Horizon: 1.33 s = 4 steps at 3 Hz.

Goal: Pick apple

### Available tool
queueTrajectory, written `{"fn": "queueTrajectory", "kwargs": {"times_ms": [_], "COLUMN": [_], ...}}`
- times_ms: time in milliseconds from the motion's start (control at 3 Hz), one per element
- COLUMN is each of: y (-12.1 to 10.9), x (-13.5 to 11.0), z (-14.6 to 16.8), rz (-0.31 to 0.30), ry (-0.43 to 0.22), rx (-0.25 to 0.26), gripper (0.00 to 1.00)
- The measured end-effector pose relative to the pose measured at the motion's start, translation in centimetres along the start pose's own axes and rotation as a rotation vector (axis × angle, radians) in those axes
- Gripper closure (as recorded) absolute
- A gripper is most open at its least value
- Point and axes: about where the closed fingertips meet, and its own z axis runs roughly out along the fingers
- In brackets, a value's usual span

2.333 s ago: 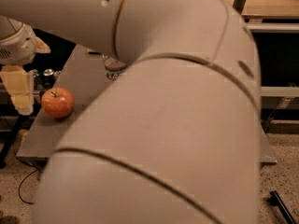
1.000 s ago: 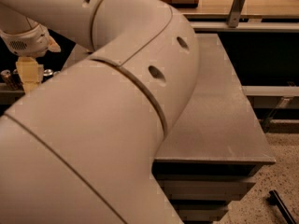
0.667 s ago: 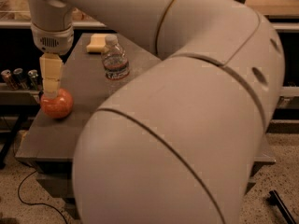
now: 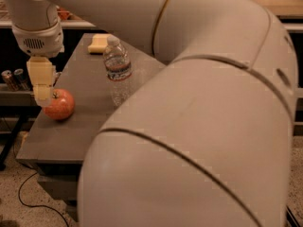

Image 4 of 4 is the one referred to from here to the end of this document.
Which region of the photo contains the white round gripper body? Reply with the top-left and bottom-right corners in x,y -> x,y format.
12,23 -> 64,58

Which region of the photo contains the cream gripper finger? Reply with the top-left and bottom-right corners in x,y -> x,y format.
27,57 -> 56,107

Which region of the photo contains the red apple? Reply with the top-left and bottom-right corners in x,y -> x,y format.
42,89 -> 75,121

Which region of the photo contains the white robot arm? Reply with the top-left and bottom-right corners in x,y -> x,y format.
48,0 -> 297,227

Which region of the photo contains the orange drink can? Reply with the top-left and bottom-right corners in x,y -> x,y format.
1,70 -> 19,92

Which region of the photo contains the yellow sponge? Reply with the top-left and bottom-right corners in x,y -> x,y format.
88,34 -> 109,54

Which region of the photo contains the clear plastic water bottle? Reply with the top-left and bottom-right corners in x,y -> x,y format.
103,35 -> 132,107

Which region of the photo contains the grey drawer cabinet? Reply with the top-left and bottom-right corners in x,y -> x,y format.
17,34 -> 164,218

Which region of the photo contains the black table leg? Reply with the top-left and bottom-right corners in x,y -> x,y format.
0,115 -> 27,171

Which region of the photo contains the upper grey drawer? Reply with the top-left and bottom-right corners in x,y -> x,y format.
37,175 -> 78,201

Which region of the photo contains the black bar on floor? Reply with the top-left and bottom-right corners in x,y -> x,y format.
286,208 -> 301,227

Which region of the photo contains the black floor cable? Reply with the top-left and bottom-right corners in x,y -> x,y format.
13,142 -> 70,227

